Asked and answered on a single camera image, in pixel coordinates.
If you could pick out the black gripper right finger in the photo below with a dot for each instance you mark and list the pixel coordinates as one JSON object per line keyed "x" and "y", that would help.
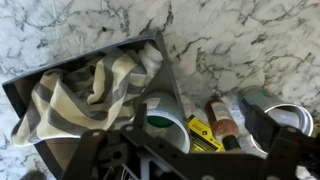
{"x": 263, "y": 126}

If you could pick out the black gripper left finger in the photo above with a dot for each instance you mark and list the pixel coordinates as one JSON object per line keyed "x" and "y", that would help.
{"x": 141, "y": 115}

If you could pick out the grey and cream striped towel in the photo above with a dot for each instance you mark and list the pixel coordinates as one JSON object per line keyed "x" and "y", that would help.
{"x": 76, "y": 100}

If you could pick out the dark grey open box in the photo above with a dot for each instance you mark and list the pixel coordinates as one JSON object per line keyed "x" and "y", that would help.
{"x": 166, "y": 80}

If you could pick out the yellow and black small box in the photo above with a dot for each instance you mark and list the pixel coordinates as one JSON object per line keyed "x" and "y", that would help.
{"x": 201, "y": 135}

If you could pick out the white mug green inside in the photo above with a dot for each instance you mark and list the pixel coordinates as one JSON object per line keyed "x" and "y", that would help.
{"x": 165, "y": 110}

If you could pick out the metal tin can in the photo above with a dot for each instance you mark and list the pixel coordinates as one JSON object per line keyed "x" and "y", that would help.
{"x": 263, "y": 98}

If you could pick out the brown glass bottle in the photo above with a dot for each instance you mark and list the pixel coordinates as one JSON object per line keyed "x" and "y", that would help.
{"x": 223, "y": 121}

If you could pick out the dark grey round object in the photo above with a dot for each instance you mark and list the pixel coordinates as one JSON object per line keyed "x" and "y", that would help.
{"x": 33, "y": 175}

